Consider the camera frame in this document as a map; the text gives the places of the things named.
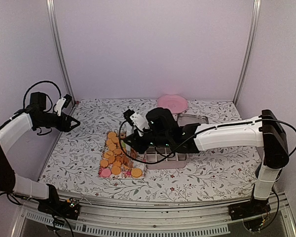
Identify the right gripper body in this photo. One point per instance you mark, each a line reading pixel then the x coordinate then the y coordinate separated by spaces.
pixel 141 148

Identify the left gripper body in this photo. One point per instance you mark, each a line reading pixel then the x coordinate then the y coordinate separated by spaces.
pixel 59 125

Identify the compartment tin box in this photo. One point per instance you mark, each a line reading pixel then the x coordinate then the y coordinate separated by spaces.
pixel 173 162

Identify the floral cookie tray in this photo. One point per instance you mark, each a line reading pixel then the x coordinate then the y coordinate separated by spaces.
pixel 116 163

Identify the metal tongs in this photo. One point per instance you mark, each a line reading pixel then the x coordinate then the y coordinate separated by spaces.
pixel 127 162

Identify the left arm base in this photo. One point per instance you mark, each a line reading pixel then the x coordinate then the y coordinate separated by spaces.
pixel 59 208

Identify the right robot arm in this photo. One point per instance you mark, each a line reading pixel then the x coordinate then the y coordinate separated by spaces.
pixel 159 129

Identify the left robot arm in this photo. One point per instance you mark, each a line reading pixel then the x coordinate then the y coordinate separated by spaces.
pixel 33 116

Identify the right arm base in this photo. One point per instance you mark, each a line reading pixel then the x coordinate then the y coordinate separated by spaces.
pixel 248 209

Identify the round cream sandwich cookie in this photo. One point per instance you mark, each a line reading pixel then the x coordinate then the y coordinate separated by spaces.
pixel 136 172

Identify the pink round cookie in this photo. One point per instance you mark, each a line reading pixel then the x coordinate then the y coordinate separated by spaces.
pixel 106 172

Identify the metal tin lid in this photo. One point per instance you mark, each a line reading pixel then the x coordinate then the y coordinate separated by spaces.
pixel 184 119

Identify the pink plate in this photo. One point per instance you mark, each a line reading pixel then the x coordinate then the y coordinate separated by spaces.
pixel 175 103

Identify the floral tablecloth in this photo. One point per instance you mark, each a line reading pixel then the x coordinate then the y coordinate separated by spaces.
pixel 73 166

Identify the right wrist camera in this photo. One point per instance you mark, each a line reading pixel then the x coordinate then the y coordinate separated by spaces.
pixel 137 121

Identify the front aluminium rail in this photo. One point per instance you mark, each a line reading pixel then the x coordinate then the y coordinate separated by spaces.
pixel 107 217

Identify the left aluminium post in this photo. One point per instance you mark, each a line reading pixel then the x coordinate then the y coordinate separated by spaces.
pixel 58 47

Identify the aluminium post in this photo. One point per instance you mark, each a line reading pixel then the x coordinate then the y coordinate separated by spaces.
pixel 249 48
pixel 58 47

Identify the right aluminium post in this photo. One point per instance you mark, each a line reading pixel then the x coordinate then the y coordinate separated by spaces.
pixel 249 48

